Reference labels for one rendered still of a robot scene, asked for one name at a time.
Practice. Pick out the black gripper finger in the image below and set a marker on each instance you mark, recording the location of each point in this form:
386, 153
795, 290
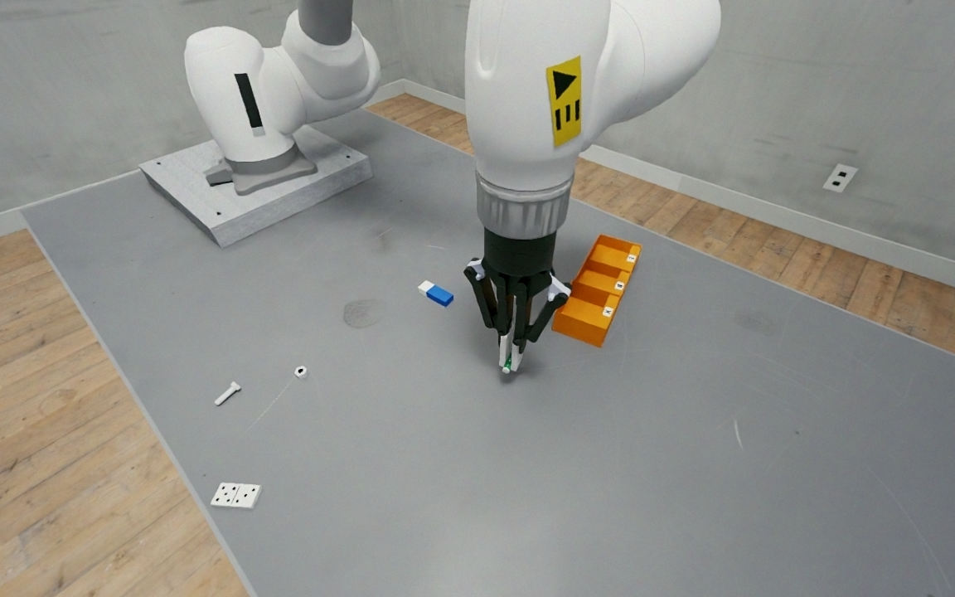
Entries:
558, 295
495, 314

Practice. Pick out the orange rack of open bins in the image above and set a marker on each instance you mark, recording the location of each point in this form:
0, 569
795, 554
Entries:
607, 268

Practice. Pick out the white domino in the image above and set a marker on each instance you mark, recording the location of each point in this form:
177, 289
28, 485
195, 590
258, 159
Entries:
236, 495

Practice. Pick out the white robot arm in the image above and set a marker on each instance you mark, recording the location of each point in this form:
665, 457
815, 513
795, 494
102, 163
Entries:
543, 79

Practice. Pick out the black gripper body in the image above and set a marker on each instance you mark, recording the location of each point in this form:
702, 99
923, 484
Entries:
528, 259

